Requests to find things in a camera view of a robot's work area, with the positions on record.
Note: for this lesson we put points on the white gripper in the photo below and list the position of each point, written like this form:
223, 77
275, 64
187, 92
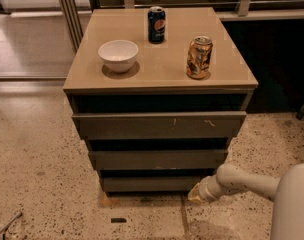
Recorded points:
204, 191

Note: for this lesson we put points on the grey drawer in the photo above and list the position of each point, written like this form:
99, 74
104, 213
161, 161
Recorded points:
166, 125
169, 159
149, 184

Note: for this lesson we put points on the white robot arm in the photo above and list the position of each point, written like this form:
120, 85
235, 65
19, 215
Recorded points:
286, 193

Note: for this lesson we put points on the grey drawer cabinet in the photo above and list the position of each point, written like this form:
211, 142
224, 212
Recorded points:
157, 82

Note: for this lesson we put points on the small black floor object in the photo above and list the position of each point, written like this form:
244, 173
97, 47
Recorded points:
118, 220

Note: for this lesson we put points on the orange soda can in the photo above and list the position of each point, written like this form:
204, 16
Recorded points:
199, 56

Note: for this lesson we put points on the white ceramic bowl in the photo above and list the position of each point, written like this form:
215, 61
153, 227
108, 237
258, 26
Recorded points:
118, 55

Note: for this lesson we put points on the metal rod on floor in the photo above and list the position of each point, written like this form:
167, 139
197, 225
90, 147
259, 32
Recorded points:
5, 227

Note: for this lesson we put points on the blue Pepsi can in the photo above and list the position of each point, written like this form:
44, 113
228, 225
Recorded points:
156, 24

